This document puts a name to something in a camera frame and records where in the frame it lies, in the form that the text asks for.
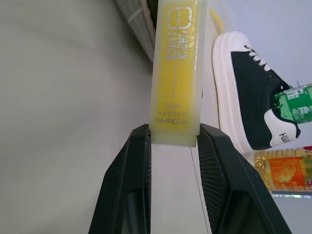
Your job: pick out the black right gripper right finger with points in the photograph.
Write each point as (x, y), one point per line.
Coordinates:
(234, 195)

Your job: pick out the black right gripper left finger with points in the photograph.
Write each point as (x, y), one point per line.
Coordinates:
(122, 185)

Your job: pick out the yellow oil bottle orange label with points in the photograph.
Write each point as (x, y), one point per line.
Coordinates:
(285, 170)

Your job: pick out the black and white sneaker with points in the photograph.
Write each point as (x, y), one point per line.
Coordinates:
(246, 97)

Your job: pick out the green plastic bottle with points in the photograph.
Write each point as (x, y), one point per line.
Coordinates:
(293, 104)

